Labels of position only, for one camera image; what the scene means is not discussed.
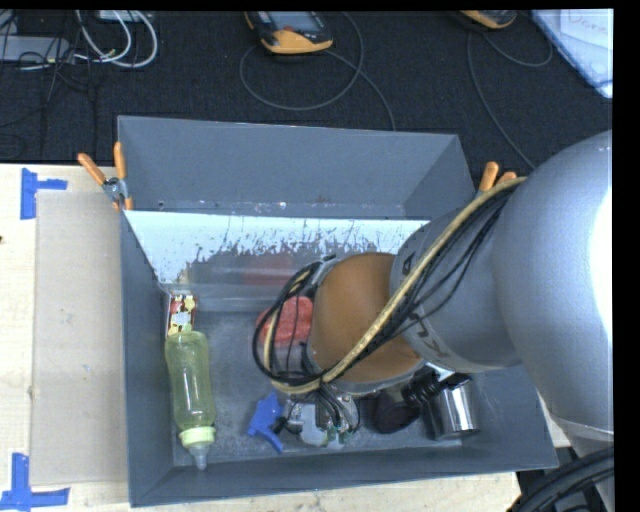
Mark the blue spray bottle head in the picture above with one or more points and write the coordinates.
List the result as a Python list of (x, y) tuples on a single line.
[(264, 419)]

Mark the dark brown rounded object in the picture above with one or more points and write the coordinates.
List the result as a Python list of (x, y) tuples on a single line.
[(395, 415)]

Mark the red mesh sponge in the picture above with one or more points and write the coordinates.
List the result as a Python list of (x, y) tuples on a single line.
[(291, 320)]

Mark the clear yellow-green baby bottle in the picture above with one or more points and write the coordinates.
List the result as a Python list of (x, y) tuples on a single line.
[(191, 380)]

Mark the shiny metal cup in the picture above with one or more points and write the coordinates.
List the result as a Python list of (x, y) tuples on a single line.
[(454, 412)]

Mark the red and yellow patterned packet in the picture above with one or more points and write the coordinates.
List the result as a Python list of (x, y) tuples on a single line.
[(181, 312)]

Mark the pale cardboard board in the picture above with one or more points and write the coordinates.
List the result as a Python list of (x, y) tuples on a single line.
[(75, 325)]

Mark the grey metal bin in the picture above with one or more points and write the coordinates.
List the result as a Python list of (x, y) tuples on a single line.
[(280, 165)]

